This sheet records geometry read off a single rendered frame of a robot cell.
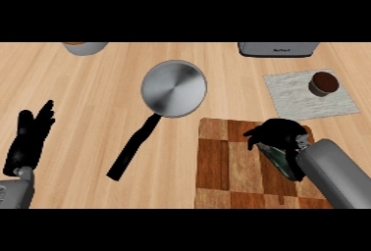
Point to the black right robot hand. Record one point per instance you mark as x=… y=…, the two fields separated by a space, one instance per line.
x=279 y=132

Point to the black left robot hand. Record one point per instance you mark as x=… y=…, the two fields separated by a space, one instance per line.
x=29 y=137

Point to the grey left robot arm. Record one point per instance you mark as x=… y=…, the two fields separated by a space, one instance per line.
x=18 y=189

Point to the brown checkered wooden cutting board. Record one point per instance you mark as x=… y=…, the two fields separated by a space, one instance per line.
x=233 y=166

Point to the white textured placemat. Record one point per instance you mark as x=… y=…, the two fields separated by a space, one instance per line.
x=311 y=94

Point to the chocolate cupcake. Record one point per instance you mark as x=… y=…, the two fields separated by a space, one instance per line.
x=324 y=84

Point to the grey toaster appliance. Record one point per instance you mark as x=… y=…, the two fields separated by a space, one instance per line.
x=279 y=49

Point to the white round container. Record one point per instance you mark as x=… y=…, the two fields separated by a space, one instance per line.
x=85 y=48

